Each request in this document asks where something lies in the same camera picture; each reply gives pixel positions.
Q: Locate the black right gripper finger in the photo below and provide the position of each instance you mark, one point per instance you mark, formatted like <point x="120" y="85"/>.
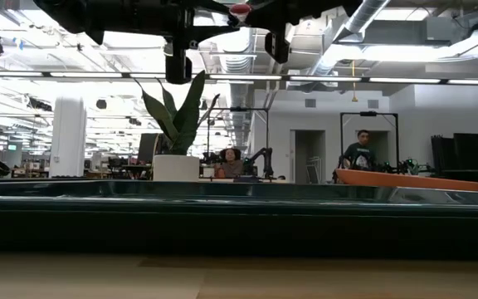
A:
<point x="253" y="16"/>

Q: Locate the white plant pot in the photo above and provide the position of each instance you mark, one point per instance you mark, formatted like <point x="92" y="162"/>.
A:
<point x="176" y="168"/>

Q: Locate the black background robot arm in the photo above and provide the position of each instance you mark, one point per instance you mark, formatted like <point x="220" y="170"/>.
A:
<point x="261" y="160"/>

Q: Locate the silver ceiling duct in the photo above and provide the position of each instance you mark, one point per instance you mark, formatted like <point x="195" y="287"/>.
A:
<point x="359" y="21"/>

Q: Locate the green snake plant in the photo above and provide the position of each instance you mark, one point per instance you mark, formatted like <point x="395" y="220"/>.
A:
<point x="183" y="124"/>

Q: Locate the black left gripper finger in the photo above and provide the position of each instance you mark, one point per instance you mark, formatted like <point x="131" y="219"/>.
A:
<point x="216" y="30"/>

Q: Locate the red round cap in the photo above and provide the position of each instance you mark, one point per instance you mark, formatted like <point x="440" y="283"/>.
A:
<point x="240" y="8"/>

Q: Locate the dark background monitor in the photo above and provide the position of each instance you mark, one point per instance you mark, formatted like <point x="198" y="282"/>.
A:
<point x="147" y="147"/>

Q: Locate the orange round plate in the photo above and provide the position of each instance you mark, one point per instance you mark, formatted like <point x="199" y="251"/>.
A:
<point x="409" y="181"/>

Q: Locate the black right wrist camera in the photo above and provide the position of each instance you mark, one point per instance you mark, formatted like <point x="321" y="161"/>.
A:
<point x="277" y="46"/>

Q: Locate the white pillar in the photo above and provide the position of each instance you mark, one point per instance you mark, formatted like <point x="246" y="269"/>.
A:
<point x="68" y="137"/>

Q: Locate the long ceiling light strip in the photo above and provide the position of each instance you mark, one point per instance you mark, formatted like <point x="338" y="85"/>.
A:
<point x="243" y="76"/>

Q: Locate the seated person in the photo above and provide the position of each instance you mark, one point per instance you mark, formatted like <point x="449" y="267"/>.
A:
<point x="230" y="164"/>

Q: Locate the black gantry frame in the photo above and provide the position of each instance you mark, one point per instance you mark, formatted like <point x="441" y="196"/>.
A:
<point x="367" y="114"/>
<point x="239" y="109"/>

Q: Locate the dark green plastic tray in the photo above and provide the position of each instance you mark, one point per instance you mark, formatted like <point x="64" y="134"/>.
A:
<point x="230" y="224"/>

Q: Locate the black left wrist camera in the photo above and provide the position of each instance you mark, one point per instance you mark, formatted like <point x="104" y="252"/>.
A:
<point x="178" y="62"/>

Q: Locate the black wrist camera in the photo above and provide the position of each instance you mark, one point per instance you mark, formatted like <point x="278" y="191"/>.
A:
<point x="178" y="62"/>
<point x="277" y="46"/>

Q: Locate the standing person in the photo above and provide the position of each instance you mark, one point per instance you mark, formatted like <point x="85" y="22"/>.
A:
<point x="359" y="153"/>

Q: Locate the black equipment cases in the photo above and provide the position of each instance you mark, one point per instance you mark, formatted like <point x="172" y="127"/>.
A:
<point x="463" y="151"/>

